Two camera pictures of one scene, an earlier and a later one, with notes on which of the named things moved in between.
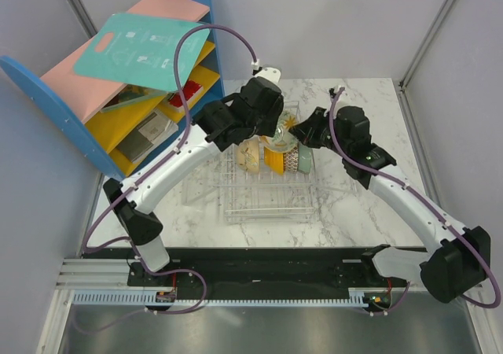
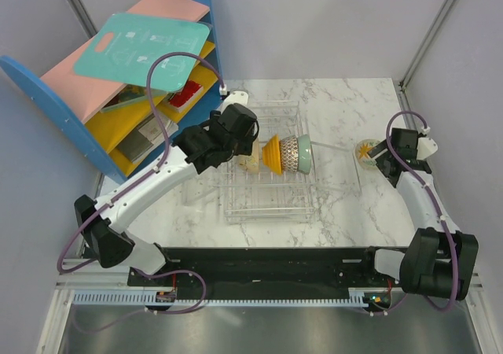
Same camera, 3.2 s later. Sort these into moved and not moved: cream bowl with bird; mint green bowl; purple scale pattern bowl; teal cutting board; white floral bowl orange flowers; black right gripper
Moved: black right gripper; white floral bowl orange flowers
Not moved: teal cutting board; purple scale pattern bowl; cream bowl with bird; mint green bowl
